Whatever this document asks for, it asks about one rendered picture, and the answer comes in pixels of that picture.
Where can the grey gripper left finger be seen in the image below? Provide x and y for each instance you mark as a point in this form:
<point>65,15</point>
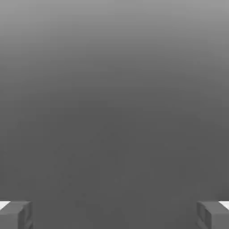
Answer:
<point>14,215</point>

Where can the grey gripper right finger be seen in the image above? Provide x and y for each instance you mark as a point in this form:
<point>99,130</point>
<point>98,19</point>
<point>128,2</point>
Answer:
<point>214,215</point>

